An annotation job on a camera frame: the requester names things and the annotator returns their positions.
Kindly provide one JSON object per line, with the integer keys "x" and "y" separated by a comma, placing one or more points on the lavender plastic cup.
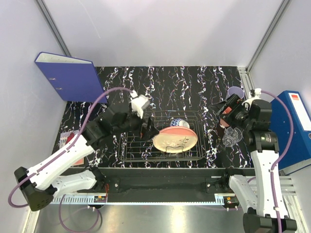
{"x": 235, "y": 90}

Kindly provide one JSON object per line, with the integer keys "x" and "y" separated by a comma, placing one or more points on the aluminium frame post right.
{"x": 268, "y": 33}

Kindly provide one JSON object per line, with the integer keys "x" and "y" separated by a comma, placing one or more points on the white slotted cable duct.
{"x": 80, "y": 199}

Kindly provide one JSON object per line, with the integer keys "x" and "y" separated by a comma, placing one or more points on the pink plastic cup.
{"x": 223, "y": 124}

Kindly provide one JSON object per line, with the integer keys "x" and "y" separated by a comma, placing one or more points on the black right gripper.
{"x": 234, "y": 102}

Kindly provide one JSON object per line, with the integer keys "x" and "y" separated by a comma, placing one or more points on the aluminium frame post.
{"x": 268, "y": 33}
{"x": 52, "y": 26}

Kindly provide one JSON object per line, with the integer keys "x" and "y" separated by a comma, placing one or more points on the purple ring binder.
{"x": 73, "y": 79}

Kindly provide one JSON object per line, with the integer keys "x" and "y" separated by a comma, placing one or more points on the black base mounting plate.
{"x": 167, "y": 185}

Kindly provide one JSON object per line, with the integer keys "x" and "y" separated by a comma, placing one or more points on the pink beige plate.
{"x": 175, "y": 139}

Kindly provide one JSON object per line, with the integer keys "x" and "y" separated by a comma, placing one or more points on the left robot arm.
{"x": 43, "y": 182}

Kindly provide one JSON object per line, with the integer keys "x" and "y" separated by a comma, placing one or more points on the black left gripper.
{"x": 149, "y": 131}

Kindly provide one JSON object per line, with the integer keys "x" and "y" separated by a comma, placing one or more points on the blue white patterned bowl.
{"x": 179, "y": 122}

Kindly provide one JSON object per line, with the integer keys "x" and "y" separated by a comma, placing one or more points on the aluminium frame post left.
{"x": 52, "y": 26}

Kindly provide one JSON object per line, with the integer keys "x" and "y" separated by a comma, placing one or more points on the clear glass tumbler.
{"x": 232, "y": 136}

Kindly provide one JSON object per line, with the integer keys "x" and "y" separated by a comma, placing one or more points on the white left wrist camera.
{"x": 139, "y": 103}

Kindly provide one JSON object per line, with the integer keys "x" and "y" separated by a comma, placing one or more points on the picture card with red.
{"x": 66, "y": 137}

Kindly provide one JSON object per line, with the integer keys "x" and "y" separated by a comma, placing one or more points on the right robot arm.
{"x": 264, "y": 210}

